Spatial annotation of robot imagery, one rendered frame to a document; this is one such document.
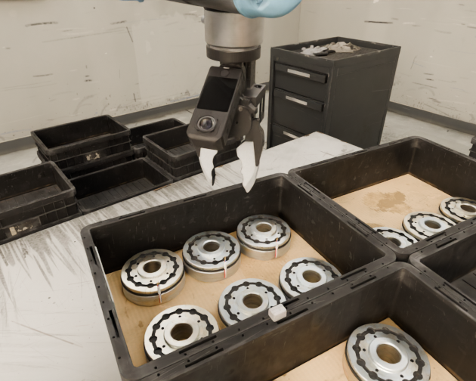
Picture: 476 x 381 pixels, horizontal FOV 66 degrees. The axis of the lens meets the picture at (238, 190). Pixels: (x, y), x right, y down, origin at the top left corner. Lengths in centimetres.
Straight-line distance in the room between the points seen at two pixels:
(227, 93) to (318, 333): 33
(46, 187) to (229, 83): 136
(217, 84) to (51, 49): 296
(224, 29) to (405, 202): 60
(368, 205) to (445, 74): 313
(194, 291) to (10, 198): 122
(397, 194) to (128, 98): 304
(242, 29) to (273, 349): 38
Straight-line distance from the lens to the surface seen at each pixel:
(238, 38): 47
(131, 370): 44
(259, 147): 52
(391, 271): 56
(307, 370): 55
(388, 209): 88
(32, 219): 148
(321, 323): 51
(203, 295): 63
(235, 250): 65
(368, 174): 93
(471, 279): 76
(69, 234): 104
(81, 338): 79
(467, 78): 387
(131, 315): 62
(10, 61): 335
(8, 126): 345
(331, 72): 195
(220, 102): 46
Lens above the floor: 129
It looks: 31 degrees down
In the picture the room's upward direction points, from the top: straight up
